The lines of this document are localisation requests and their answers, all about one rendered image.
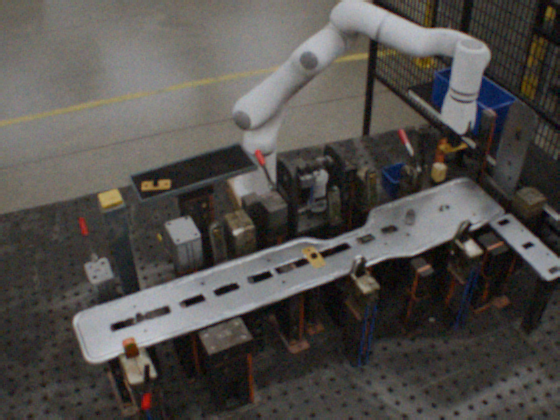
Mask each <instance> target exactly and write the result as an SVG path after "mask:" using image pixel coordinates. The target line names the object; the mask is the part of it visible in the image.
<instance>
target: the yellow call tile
mask: <svg viewBox="0 0 560 420"><path fill-rule="evenodd" d="M98 198H99V200H100V202H101V204H102V206H103V208H104V209H105V208H108V207H110V206H114V205H117V204H119V203H122V199H121V197H120V195H119V191H118V189H115V190H111V191H108V192H105V193H102V194H99V195H98Z"/></svg>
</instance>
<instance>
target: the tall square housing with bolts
mask: <svg viewBox="0 0 560 420"><path fill-rule="evenodd" d="M164 225H165V231H166V237H167V243H168V250H169V254H170V257H171V260H172V262H173V266H174V269H175V274H176V279H178V278H180V277H183V276H186V275H187V276H189V275H192V274H195V273H198V272H201V271H203V269H202V267H204V266H205V264H204V261H203V258H202V249H201V240H200V234H199V232H198V230H197V229H196V227H195V225H194V224H193V222H192V219H191V217H190V216H185V217H182V218H179V219H175V220H172V221H169V222H166V223H165V224H164ZM202 296H203V297H204V295H202V294H200V295H197V296H194V297H191V298H189V299H187V300H184V301H183V302H184V304H185V306H186V307H191V303H190V301H191V300H193V299H196V298H199V297H202ZM204 299H205V297H204ZM205 300H206V299H205Z"/></svg>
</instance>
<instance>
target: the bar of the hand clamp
mask: <svg viewBox="0 0 560 420"><path fill-rule="evenodd" d="M426 130H427V129H426V128H425V127H424V126H420V127H417V128H414V137H413V154H412V165H413V168H414V169H415V171H416V177H415V178H417V172H418V164H419V166H420V168H421V169H422V171H421V172H420V174H421V175H424V173H425V144H426V140H428V139H429V138H430V133H429V132H426Z"/></svg>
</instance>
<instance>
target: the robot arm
mask: <svg viewBox="0 0 560 420"><path fill-rule="evenodd" d="M358 33H360V34H362V35H366V36H369V37H370V38H372V39H374V40H376V41H379V42H381V43H383V44H385V45H388V46H390V47H391V48H393V49H396V50H398V51H400V52H402V53H405V54H407V55H409V56H411V57H414V58H421V57H426V56H430V55H434V54H439V55H443V56H450V57H453V58H454V62H453V67H452V71H451V75H452V76H451V80H450V84H449V89H448V91H449V92H448V94H447V95H446V97H445V100H444V103H443V105H444V106H443V109H442V113H441V118H442V120H443V121H444V122H445V123H446V124H447V126H448V127H447V131H448V136H447V140H446V144H447V145H448V144H450V143H452V142H453V143H452V149H456V148H458V147H460V146H461V142H462V138H463V137H466V138H471V137H472V135H471V130H472V129H473V126H474V123H475V110H476V101H475V99H476V98H477V95H478V91H479V87H480V84H481V83H480V80H481V76H482V74H483V71H484V68H485V66H487V65H488V63H489V59H490V56H491V54H490V51H489V49H488V48H487V47H486V46H485V45H484V44H483V43H482V42H480V41H477V40H475V39H472V38H471V37H469V36H467V35H464V34H461V33H460V32H456V31H452V30H447V29H444V28H441V29H423V28H421V27H419V26H417V25H414V24H412V23H410V22H408V21H406V20H403V19H402V18H400V17H398V16H396V15H393V14H391V13H389V12H387V11H385V10H383V9H381V8H379V7H376V6H374V5H372V4H370V3H367V2H365V1H361V0H344V1H342V2H341V3H340V4H337V5H336V6H335V9H334V10H332V12H331V14H330V22H329V23H328V25H327V26H325V27H324V28H323V30H321V31H320V32H319V33H317V34H315V35H314V36H312V37H311V38H310V39H308V40H307V41H306V42H305V43H302V44H301V46H300V47H299V48H298V49H297V50H296V51H295V52H294V53H293V54H292V56H291V57H290V58H289V59H288V60H287V61H286V62H285V63H284V64H283V65H281V66H280V67H279V68H278V69H277V70H276V71H275V72H274V73H273V74H272V75H271V76H270V77H268V78H267V79H266V80H265V81H263V82H261V83H260V84H259V85H257V86H256V87H255V88H254V89H253V90H252V91H251V92H249V93H248V94H247V95H245V96H244V97H243V98H241V99H240V100H239V101H238V102H237V104H236V105H235V107H234V109H233V121H234V123H235V124H236V126H237V127H239V128H240V129H242V130H244V134H243V139H242V145H243V146H244V147H245V149H246V150H247V151H248V152H249V154H250V155H251V156H252V158H253V159H254V160H255V161H256V163H257V164H258V170H257V171H254V172H250V173H247V174H244V175H240V176H237V177H236V179H235V181H234V190H235V192H236V193H237V195H238V196H239V197H241V196H242V195H244V194H248V193H251V192H254V191H255V192H256V193H257V194H258V195H259V194H262V193H266V192H269V191H270V189H269V188H268V181H267V178H266V176H265V173H264V171H263V169H262V167H260V164H259V162H258V159H257V157H256V155H255V150H256V149H260V150H261V153H262V155H263V157H264V160H265V162H266V168H267V170H268V173H269V175H270V177H271V180H272V181H274V183H275V164H276V136H277V133H278V131H279V129H280V127H281V125H282V122H283V119H284V117H285V114H286V110H287V106H288V100H290V99H291V98H292V97H293V96H294V95H295V94H296V93H298V92H299V91H300V90H301V89H302V88H303V87H304V86H306V85H307V84H308V83H310V82H311V81H312V80H313V79H314V78H315V77H316V76H317V75H318V74H319V73H320V72H321V71H322V70H325V69H326V68H327V67H328V66H329V65H330V64H332V63H333V62H334V61H335V60H337V59H338V58H339V57H340V56H341V55H342V54H343V53H345V52H346V51H348V50H349V49H350V47H351V46H352V45H353V44H354V42H355V41H356V39H357V36H358ZM275 185H276V183H275Z"/></svg>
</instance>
